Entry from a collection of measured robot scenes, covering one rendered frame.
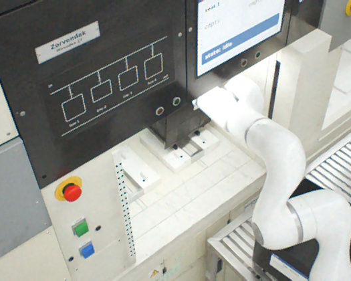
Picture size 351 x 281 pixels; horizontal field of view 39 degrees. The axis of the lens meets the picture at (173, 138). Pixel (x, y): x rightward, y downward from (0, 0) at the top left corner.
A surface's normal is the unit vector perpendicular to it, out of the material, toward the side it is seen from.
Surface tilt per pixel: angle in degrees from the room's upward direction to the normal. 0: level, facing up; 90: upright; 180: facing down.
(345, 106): 0
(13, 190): 90
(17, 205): 90
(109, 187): 90
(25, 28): 90
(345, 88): 0
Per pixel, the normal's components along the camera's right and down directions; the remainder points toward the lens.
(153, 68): 0.63, 0.55
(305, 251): -0.03, -0.69
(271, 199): -0.71, -0.46
